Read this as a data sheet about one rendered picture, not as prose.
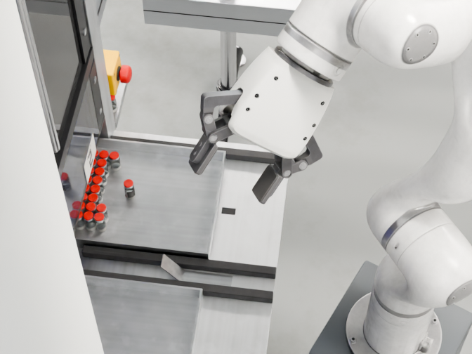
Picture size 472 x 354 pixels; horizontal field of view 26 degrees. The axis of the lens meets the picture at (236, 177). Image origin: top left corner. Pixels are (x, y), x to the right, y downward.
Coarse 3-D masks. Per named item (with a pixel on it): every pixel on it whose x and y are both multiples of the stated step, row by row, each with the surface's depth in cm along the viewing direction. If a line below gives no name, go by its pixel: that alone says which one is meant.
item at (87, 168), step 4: (92, 136) 207; (92, 140) 208; (92, 144) 208; (88, 148) 206; (92, 148) 208; (88, 152) 206; (92, 152) 209; (92, 156) 209; (88, 160) 206; (84, 164) 203; (88, 164) 207; (92, 164) 210; (84, 168) 203; (88, 168) 207; (88, 172) 208; (88, 176) 208
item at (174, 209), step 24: (120, 144) 224; (144, 144) 223; (144, 168) 223; (168, 168) 223; (216, 168) 223; (120, 192) 220; (144, 192) 220; (168, 192) 220; (192, 192) 220; (216, 192) 220; (120, 216) 216; (144, 216) 216; (168, 216) 216; (192, 216) 216; (96, 240) 209; (120, 240) 213; (144, 240) 213; (168, 240) 213; (192, 240) 213
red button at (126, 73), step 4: (124, 68) 222; (128, 68) 222; (120, 72) 222; (124, 72) 222; (128, 72) 222; (120, 76) 222; (124, 76) 222; (128, 76) 222; (120, 80) 223; (124, 80) 222; (128, 80) 223
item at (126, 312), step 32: (96, 288) 206; (128, 288) 206; (160, 288) 204; (192, 288) 203; (96, 320) 202; (128, 320) 202; (160, 320) 202; (192, 320) 202; (128, 352) 199; (160, 352) 199; (192, 352) 197
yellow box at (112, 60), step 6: (108, 54) 222; (114, 54) 222; (108, 60) 221; (114, 60) 221; (120, 60) 225; (108, 66) 220; (114, 66) 220; (120, 66) 226; (108, 72) 219; (114, 72) 220; (108, 78) 220; (114, 78) 221; (114, 84) 222; (114, 90) 223
